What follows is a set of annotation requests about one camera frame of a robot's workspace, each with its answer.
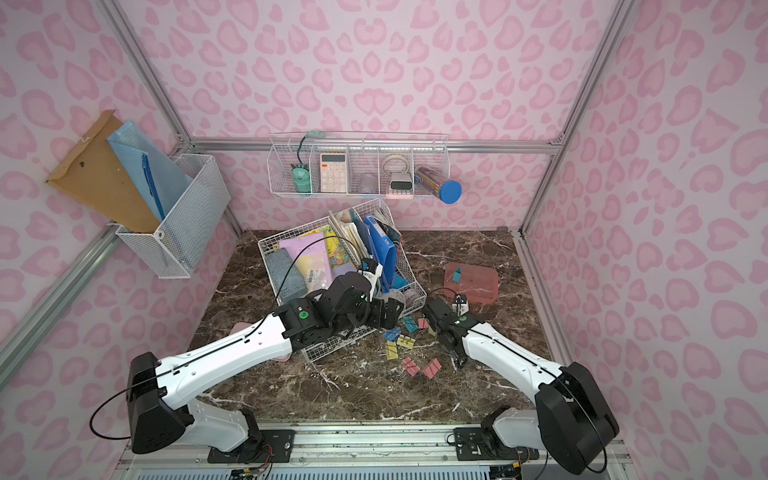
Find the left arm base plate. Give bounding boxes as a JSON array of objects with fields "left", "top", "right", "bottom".
[{"left": 207, "top": 429, "right": 296, "bottom": 465}]

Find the grey notebook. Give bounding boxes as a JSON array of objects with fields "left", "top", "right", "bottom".
[{"left": 265, "top": 248, "right": 308, "bottom": 304}]

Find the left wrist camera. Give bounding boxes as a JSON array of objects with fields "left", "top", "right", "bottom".
[{"left": 359, "top": 258, "right": 383, "bottom": 298}]

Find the blue pen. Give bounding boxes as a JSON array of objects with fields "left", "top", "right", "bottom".
[{"left": 142, "top": 153, "right": 166, "bottom": 221}]

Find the blue binder clip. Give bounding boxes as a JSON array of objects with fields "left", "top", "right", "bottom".
[{"left": 384, "top": 327, "right": 401, "bottom": 342}]

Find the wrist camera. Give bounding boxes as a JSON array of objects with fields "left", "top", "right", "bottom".
[
  {"left": 359, "top": 258, "right": 383, "bottom": 298},
  {"left": 452, "top": 294, "right": 469, "bottom": 317}
]

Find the tape roll on shelf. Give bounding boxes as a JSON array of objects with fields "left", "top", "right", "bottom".
[{"left": 380, "top": 154, "right": 411, "bottom": 175}]

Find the white wire desk basket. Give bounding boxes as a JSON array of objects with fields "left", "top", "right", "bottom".
[{"left": 258, "top": 198, "right": 427, "bottom": 363}]

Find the purple paper pad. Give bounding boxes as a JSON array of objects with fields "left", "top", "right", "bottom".
[{"left": 278, "top": 232, "right": 332, "bottom": 291}]

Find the blue file folder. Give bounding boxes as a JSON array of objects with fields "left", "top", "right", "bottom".
[{"left": 364, "top": 215, "right": 397, "bottom": 292}]

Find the teal binder clip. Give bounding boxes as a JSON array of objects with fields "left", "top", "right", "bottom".
[{"left": 403, "top": 316, "right": 419, "bottom": 333}]

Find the blue capped pencil tube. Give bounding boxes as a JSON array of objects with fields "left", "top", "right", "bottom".
[{"left": 414, "top": 167, "right": 463, "bottom": 205}]

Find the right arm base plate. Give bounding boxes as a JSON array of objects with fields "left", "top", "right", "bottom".
[{"left": 446, "top": 427, "right": 540, "bottom": 462}]

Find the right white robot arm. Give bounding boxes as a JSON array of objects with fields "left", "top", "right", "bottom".
[{"left": 423, "top": 298, "right": 620, "bottom": 475}]

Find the floral colourful book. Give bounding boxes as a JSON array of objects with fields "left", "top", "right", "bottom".
[{"left": 310, "top": 225, "right": 352, "bottom": 269}]

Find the brown paper envelope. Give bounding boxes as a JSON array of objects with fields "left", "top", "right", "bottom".
[{"left": 46, "top": 110, "right": 160, "bottom": 233}]

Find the pink calculator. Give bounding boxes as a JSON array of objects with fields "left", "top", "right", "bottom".
[{"left": 320, "top": 153, "right": 347, "bottom": 194}]

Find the white wire wall shelf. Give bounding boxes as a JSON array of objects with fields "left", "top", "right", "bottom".
[{"left": 267, "top": 131, "right": 451, "bottom": 197}]

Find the small pink grey device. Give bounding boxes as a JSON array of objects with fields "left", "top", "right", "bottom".
[{"left": 386, "top": 172, "right": 414, "bottom": 200}]

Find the light blue folder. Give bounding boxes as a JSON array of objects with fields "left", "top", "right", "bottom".
[{"left": 107, "top": 121, "right": 192, "bottom": 222}]

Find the pink box lid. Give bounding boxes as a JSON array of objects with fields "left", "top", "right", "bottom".
[{"left": 230, "top": 322, "right": 294, "bottom": 364}]

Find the yellow binder clip lower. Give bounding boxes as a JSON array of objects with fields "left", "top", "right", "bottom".
[{"left": 385, "top": 341, "right": 399, "bottom": 360}]

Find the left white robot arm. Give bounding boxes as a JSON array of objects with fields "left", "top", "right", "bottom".
[{"left": 124, "top": 272, "right": 405, "bottom": 463}]

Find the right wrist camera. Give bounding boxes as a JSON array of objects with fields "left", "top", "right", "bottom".
[{"left": 452, "top": 294, "right": 469, "bottom": 317}]

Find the pink storage box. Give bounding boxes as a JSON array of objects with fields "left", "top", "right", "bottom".
[{"left": 443, "top": 262, "right": 500, "bottom": 305}]

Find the yellow binder clip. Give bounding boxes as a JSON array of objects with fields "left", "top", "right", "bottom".
[
  {"left": 385, "top": 341, "right": 399, "bottom": 360},
  {"left": 396, "top": 335, "right": 415, "bottom": 350}
]

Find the white mesh wall file holder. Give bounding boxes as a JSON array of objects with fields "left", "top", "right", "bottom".
[{"left": 116, "top": 154, "right": 231, "bottom": 279}]

